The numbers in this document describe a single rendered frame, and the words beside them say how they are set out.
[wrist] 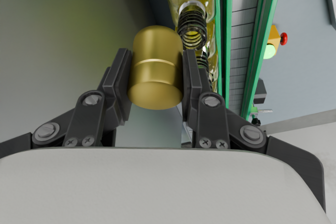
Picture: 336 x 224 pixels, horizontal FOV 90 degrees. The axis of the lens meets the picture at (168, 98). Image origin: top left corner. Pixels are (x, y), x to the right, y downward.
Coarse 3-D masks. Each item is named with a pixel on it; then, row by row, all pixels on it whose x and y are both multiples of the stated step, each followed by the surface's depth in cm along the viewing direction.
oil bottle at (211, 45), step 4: (212, 20) 22; (208, 24) 22; (212, 24) 22; (176, 28) 24; (208, 28) 22; (212, 28) 22; (176, 32) 23; (208, 32) 22; (212, 32) 22; (208, 36) 22; (212, 36) 22; (208, 40) 22; (212, 40) 22; (208, 44) 23; (212, 44) 23; (208, 48) 23; (212, 48) 23; (216, 48) 25; (208, 52) 24; (212, 52) 24; (208, 56) 24; (212, 56) 25
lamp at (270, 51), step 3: (267, 45) 51; (270, 45) 51; (273, 45) 52; (267, 48) 51; (270, 48) 51; (273, 48) 51; (267, 51) 51; (270, 51) 51; (273, 51) 51; (264, 54) 52; (267, 54) 52; (270, 54) 52; (273, 54) 52; (264, 57) 53; (267, 57) 53
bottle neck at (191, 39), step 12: (192, 0) 18; (180, 12) 18; (192, 12) 16; (204, 12) 18; (180, 24) 16; (192, 24) 15; (204, 24) 16; (180, 36) 16; (192, 36) 18; (204, 36) 16; (192, 48) 17
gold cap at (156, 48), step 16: (144, 32) 11; (160, 32) 10; (144, 48) 10; (160, 48) 10; (176, 48) 10; (144, 64) 9; (160, 64) 9; (176, 64) 10; (128, 80) 10; (144, 80) 9; (160, 80) 9; (176, 80) 9; (128, 96) 10; (144, 96) 10; (160, 96) 10; (176, 96) 10
